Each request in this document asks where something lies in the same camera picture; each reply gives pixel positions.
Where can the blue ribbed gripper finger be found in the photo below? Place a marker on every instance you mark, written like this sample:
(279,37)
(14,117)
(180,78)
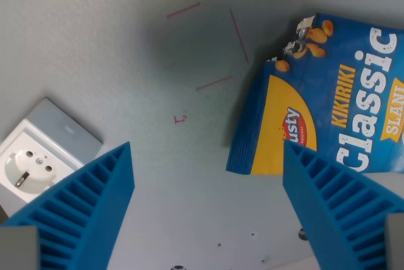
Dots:
(79,200)
(341,207)

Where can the blue peanut snack bag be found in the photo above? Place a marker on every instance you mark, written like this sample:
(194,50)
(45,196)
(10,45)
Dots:
(334,106)

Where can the white electrical socket box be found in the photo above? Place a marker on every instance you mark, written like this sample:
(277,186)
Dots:
(41,153)

